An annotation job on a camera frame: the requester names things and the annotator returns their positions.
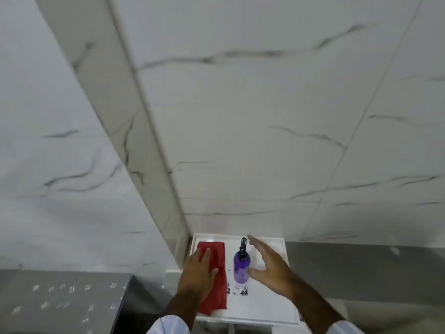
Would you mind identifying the person's left hand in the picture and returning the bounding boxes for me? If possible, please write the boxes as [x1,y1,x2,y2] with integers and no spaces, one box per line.
[176,247,220,305]

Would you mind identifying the person's right hand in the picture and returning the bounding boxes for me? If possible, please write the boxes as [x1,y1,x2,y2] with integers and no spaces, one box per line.
[247,235,304,304]

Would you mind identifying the red cloth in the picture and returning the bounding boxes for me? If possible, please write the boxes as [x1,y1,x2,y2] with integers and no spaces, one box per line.
[196,241,229,315]

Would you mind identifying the purple spray bottle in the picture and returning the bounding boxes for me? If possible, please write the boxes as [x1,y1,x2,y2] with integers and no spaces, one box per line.
[233,237,252,297]

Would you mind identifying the person's right forearm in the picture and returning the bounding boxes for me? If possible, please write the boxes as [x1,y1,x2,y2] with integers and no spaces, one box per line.
[288,281,366,334]

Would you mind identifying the person's left forearm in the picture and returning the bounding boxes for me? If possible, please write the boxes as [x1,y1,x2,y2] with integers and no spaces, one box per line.
[147,288,203,334]

